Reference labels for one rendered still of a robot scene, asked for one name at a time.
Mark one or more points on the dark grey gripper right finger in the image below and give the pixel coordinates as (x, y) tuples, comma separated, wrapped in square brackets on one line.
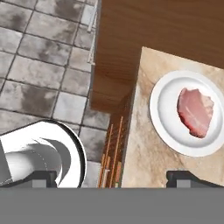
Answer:
[(178, 176)]

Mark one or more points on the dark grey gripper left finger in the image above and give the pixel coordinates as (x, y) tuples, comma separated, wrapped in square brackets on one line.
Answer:
[(43, 176)]

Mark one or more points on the white round plate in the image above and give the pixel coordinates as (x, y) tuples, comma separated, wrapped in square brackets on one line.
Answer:
[(166, 116)]

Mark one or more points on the raw red steak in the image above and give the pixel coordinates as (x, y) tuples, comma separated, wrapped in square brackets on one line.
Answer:
[(196, 112)]

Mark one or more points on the wooden cupboard under counter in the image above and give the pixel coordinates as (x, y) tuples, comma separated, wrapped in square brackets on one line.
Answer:
[(116, 145)]

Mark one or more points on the white round black-rimmed object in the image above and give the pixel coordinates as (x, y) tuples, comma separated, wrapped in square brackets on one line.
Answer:
[(58, 137)]

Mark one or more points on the tall brown wooden cabinet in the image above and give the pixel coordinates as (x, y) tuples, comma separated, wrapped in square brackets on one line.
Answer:
[(163, 26)]

